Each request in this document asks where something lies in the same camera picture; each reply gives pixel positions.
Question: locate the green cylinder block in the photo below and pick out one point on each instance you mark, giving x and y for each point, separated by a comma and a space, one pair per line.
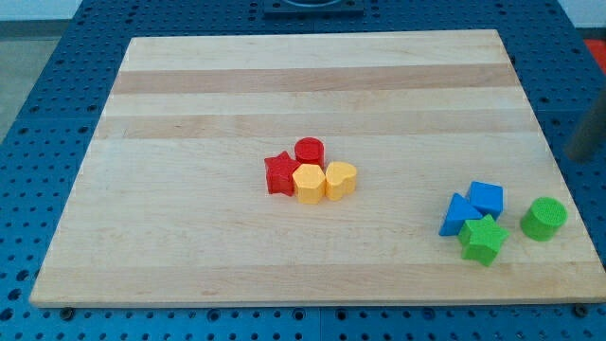
543, 219

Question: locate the red star block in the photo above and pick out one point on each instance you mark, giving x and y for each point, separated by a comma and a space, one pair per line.
279, 173

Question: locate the green star block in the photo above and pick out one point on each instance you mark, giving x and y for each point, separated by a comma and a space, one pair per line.
481, 240

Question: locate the yellow hexagon block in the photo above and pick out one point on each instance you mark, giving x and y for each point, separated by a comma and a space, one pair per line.
309, 184

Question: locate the red cylinder block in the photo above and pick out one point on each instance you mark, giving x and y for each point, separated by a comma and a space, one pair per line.
310, 150

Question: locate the yellow heart block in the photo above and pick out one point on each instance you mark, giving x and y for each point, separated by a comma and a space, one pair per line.
341, 180

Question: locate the wooden board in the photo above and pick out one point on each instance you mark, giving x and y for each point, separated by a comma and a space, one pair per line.
170, 207

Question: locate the blue triangle block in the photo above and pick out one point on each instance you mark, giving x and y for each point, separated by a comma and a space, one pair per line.
459, 211

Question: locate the blue cube block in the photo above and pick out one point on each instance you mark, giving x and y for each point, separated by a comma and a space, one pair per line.
486, 198

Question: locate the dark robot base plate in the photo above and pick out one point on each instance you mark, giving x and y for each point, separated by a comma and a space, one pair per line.
313, 8

